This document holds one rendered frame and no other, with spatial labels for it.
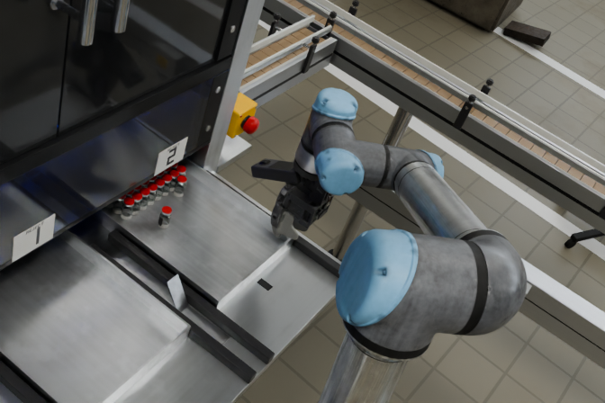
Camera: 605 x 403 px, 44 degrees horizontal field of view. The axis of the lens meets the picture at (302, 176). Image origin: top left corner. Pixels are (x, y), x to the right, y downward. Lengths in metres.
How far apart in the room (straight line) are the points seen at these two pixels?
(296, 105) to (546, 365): 1.60
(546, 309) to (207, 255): 1.21
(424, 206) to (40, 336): 0.68
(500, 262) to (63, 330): 0.77
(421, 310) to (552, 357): 2.19
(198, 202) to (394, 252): 0.83
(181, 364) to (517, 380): 1.74
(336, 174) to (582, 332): 1.36
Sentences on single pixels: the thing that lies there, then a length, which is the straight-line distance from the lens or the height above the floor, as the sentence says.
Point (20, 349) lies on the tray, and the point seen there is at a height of 0.88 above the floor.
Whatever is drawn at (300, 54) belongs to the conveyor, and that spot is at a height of 0.93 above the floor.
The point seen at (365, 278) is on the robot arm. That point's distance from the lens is 0.88.
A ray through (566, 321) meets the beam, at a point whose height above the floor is 0.50.
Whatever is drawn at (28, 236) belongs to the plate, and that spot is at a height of 1.03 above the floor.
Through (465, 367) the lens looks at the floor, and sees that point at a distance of 2.81.
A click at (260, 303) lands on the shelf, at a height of 0.88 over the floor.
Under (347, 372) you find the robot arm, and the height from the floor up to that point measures 1.24.
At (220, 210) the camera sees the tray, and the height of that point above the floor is 0.88.
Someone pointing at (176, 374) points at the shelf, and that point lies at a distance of 1.36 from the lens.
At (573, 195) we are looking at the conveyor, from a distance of 2.16.
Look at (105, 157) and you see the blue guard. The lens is 1.34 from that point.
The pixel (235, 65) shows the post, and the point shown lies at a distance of 1.53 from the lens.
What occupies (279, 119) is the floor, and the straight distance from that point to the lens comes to 3.47.
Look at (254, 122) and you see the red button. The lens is 1.68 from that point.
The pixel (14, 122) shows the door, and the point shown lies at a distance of 1.13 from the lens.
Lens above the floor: 2.00
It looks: 39 degrees down
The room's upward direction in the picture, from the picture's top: 21 degrees clockwise
